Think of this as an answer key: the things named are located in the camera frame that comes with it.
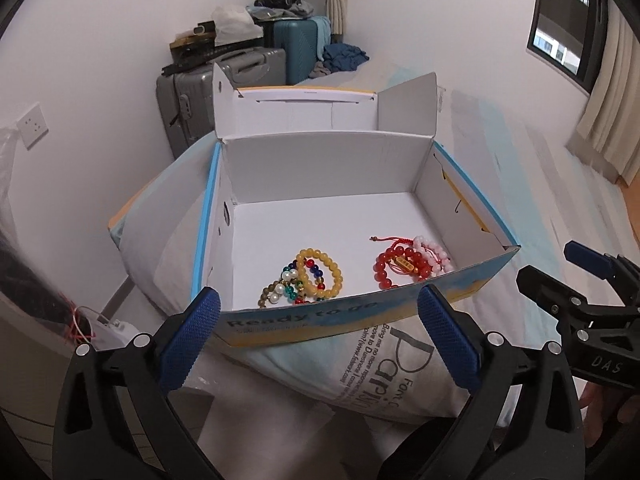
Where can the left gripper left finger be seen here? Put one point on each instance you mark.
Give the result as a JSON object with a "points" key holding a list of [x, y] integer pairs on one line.
{"points": [[92, 439]]}

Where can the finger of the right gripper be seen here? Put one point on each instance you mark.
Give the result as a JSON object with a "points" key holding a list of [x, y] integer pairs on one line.
{"points": [[603, 266], [551, 295]]}

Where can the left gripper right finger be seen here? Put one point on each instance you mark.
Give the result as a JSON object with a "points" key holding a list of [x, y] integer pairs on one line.
{"points": [[521, 420]]}

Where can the white pearl strand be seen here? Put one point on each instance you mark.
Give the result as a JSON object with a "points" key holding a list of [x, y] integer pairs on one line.
{"points": [[285, 287]]}

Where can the person's right hand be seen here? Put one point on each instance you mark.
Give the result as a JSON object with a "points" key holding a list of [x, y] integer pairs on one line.
{"points": [[597, 401]]}

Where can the beige curtain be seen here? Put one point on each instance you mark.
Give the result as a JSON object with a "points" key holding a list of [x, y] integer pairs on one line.
{"points": [[607, 136]]}

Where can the dark framed window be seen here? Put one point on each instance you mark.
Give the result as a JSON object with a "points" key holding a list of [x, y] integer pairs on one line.
{"points": [[570, 35]]}

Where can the blue yellow cardboard box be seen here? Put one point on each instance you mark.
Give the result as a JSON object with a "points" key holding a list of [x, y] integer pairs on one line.
{"points": [[336, 171]]}

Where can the grey suitcase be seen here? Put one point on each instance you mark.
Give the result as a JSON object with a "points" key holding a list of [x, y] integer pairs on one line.
{"points": [[185, 100]]}

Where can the dark blue clothing pile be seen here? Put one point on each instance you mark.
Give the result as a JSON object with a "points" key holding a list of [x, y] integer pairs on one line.
{"points": [[337, 58]]}

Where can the teal suitcase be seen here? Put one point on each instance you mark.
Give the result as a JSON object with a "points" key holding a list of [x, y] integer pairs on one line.
{"points": [[304, 42]]}

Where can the white plastic bag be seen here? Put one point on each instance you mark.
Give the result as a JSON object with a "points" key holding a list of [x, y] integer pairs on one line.
{"points": [[234, 24]]}

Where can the white wall socket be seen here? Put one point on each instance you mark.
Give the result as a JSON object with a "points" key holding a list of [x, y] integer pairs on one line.
{"points": [[32, 126]]}

